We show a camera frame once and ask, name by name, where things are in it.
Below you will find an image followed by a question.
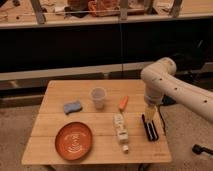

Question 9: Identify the orange carrot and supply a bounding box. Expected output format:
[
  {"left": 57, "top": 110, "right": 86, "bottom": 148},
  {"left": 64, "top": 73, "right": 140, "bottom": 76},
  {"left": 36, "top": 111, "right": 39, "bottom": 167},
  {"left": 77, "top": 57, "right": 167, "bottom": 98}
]
[{"left": 119, "top": 96, "right": 128, "bottom": 111}]

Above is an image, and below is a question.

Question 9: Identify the orange patterned plate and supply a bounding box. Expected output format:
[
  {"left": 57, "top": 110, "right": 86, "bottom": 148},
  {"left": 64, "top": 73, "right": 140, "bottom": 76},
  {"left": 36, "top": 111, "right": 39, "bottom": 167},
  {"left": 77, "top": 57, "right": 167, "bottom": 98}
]
[{"left": 55, "top": 122, "right": 93, "bottom": 161}]

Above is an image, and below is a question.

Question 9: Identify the white plastic bottle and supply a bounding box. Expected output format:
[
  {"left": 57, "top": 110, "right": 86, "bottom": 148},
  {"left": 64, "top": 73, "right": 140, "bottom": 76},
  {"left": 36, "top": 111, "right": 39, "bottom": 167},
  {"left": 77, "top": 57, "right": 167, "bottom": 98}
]
[{"left": 114, "top": 113, "right": 129, "bottom": 153}]

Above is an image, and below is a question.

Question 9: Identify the black floor device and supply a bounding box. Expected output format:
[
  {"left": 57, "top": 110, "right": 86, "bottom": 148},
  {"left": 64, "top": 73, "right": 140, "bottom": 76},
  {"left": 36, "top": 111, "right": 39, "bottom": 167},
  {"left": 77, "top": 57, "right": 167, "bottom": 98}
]
[{"left": 192, "top": 144, "right": 213, "bottom": 155}]

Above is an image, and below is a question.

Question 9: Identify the wooden folding table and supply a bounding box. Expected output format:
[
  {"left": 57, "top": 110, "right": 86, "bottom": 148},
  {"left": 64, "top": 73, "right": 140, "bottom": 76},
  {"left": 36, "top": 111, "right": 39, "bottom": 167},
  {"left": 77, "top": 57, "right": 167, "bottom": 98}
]
[{"left": 22, "top": 80, "right": 171, "bottom": 165}]

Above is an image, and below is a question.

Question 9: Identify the black striped block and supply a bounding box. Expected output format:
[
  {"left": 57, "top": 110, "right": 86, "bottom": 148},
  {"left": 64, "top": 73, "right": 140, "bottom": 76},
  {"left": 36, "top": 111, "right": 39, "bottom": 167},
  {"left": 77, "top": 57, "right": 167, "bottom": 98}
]
[{"left": 141, "top": 115, "right": 159, "bottom": 141}]

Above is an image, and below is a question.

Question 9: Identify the clear plastic cup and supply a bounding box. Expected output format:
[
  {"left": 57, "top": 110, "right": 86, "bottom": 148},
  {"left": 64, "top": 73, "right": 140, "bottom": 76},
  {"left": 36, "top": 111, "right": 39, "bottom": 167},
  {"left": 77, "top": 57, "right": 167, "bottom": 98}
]
[{"left": 90, "top": 87, "right": 106, "bottom": 109}]

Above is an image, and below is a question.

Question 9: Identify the blue sponge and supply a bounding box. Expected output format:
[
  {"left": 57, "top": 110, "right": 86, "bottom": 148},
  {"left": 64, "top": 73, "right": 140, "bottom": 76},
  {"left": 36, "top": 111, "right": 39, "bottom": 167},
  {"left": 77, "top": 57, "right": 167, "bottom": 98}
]
[{"left": 63, "top": 101, "right": 82, "bottom": 115}]

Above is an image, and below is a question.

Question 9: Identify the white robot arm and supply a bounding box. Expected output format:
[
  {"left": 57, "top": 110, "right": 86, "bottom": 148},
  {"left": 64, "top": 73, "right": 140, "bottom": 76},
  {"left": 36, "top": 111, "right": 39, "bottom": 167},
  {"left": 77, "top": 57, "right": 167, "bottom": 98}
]
[{"left": 141, "top": 57, "right": 213, "bottom": 123}]

